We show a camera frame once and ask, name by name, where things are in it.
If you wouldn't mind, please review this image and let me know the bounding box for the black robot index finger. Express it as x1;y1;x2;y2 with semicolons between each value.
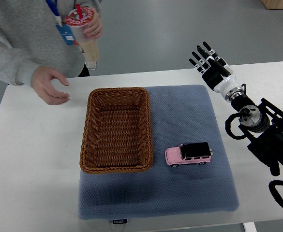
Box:
202;41;220;60

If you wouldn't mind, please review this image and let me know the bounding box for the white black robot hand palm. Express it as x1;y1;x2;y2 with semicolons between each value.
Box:
202;63;240;94

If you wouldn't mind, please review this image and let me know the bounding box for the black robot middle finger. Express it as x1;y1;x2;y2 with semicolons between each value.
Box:
196;45;215;63

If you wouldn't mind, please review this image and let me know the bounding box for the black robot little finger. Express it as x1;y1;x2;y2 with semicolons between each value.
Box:
189;58;206;74

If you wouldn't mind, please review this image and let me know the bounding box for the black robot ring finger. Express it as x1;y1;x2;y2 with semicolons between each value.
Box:
192;51;210;69

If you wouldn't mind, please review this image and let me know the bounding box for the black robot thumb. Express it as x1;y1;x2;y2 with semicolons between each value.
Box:
214;58;230;75

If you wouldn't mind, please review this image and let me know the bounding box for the pink toy car black roof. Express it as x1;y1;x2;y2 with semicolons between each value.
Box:
165;142;213;167

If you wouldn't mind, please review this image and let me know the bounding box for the bubble tea cup red straw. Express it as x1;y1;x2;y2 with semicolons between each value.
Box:
63;4;100;62

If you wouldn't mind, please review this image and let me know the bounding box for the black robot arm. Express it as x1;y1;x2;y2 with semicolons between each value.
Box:
189;42;283;176

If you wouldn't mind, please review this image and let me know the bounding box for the brown wicker basket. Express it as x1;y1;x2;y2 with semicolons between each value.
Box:
79;87;154;174

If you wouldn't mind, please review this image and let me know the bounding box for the person's left hand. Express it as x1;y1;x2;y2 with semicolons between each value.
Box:
84;8;103;39

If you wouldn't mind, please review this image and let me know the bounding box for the person's right hand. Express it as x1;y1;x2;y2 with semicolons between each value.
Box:
31;66;70;105

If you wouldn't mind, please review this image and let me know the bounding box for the blue grey cushion mat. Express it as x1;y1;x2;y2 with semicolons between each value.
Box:
79;85;239;219

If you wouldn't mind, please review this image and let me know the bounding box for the wooden box corner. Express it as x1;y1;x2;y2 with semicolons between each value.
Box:
261;0;283;10

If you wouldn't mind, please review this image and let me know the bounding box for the grey sweater person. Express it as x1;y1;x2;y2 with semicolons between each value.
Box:
0;0;102;87

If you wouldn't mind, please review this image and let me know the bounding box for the black cable loop lower right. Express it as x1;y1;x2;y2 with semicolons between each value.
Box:
268;180;283;218

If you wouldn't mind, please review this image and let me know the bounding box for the blue lanyard id badge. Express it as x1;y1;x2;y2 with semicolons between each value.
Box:
46;0;77;45

